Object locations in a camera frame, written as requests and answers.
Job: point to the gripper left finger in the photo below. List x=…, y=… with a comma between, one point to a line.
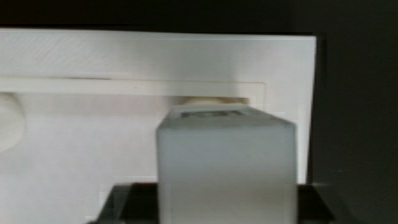
x=130, y=206

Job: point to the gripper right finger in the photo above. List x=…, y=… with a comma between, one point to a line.
x=317, y=213

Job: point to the white table leg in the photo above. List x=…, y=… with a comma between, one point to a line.
x=226, y=166

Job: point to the white square tabletop part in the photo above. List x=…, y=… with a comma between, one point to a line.
x=84, y=145

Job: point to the white U-shaped obstacle fence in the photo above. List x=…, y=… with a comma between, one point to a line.
x=169, y=64

